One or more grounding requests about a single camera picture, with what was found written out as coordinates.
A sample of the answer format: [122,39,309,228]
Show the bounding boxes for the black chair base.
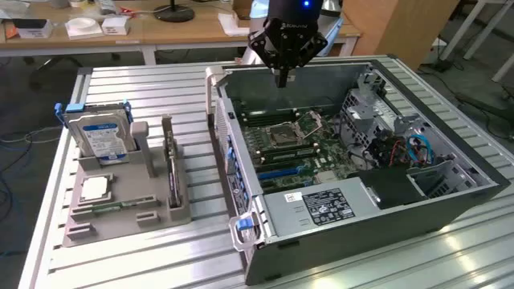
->
[23,53,122,90]

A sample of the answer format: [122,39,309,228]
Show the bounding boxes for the silver CPU chip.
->
[81,177,113,202]

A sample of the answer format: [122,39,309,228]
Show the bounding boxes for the metal socket cover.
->
[295,110,328,140]

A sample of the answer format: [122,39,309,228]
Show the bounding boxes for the white box black lid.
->
[11,18,54,39]

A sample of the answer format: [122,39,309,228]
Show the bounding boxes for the wooden desk white frame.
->
[0,0,362,66]

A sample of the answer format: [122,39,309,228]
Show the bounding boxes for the white papers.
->
[218,12,253,36]

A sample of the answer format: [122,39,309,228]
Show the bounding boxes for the CPU socket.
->
[267,123,301,148]

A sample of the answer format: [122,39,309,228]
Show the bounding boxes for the small white box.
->
[101,16,133,36]

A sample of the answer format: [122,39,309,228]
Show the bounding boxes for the red wire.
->
[392,140,404,167]

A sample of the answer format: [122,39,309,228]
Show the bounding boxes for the wooden cabinet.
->
[344,0,461,66]

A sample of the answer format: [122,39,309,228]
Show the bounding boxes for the blue expansion slot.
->
[257,166,303,181]

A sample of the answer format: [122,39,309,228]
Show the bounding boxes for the black open PC case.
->
[205,54,512,286]

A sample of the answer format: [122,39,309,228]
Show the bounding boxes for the graphics card with metal bracket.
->
[162,114,182,208]

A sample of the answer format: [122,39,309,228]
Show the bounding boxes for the gray power supply unit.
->
[253,177,381,238]

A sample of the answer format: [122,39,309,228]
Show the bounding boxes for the cardboard box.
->
[233,0,254,19]

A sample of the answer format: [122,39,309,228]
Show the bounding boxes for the silver drive cage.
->
[340,64,426,151]

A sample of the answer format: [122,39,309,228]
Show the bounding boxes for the silver disk bay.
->
[406,159,484,199]

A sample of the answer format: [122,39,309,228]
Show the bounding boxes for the hard disk with blue label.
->
[66,104,137,166]

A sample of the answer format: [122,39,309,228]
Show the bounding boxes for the blue plastic disk carrier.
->
[54,101,134,130]

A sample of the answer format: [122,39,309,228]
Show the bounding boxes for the white box round hole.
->
[66,17,102,40]

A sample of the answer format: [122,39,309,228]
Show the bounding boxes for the blue data wire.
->
[405,134,437,166]

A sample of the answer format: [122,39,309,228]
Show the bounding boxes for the green RAM stick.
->
[93,200,141,212]

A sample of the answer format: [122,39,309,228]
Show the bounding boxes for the gray parts rack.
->
[62,121,193,249]

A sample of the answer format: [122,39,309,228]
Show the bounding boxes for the gray floor cable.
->
[0,126,65,144]

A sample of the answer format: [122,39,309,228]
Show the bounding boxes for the dark installed RAM stick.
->
[262,147,320,164]

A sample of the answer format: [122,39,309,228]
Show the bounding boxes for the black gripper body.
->
[263,0,325,70]

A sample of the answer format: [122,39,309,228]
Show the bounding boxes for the blue floor cable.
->
[0,144,32,257]

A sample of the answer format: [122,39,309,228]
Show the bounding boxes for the black floor stand leg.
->
[457,90,514,122]

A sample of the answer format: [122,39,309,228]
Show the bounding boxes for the green motherboard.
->
[231,99,362,193]

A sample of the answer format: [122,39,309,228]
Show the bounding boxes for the white table frame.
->
[440,0,514,82]

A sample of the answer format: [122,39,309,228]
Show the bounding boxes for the black round lamp base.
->
[154,0,197,23]

